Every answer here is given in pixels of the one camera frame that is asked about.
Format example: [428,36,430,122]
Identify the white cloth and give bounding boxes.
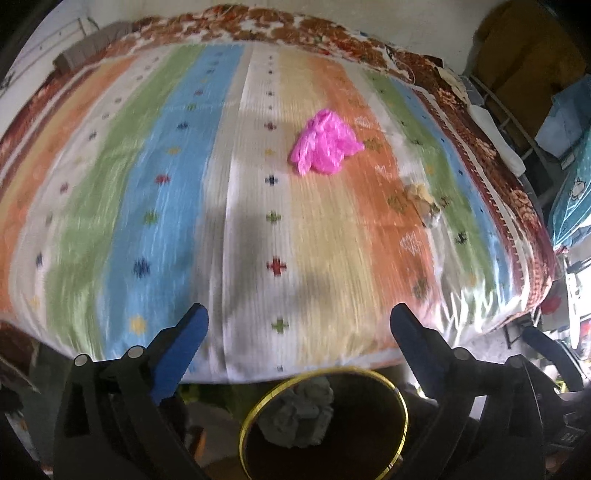
[465,104,528,177]

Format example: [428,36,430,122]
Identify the striped colourful bedsheet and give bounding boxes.
[0,4,560,365]

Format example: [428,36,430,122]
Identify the crumpled tan paper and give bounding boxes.
[404,181,445,228]

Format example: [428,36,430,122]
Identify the blue plastic bag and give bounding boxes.
[536,87,591,160]

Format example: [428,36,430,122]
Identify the metal bed frame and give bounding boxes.
[468,74,557,190]

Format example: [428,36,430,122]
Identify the grey folded cloth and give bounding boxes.
[54,21,136,75]

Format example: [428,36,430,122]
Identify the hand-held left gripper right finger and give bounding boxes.
[390,303,551,480]

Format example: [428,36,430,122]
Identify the white printed plastic bag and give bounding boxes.
[256,376,334,449]

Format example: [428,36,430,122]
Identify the pink plastic bag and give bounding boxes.
[289,108,365,177]

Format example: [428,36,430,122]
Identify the dark bin with yellow rim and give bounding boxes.
[239,367,410,480]

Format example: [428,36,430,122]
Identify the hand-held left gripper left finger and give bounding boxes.
[52,303,210,480]

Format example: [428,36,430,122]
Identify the teal printed cloth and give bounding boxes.
[549,150,591,252]

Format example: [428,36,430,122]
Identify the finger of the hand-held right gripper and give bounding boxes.
[523,326,585,394]

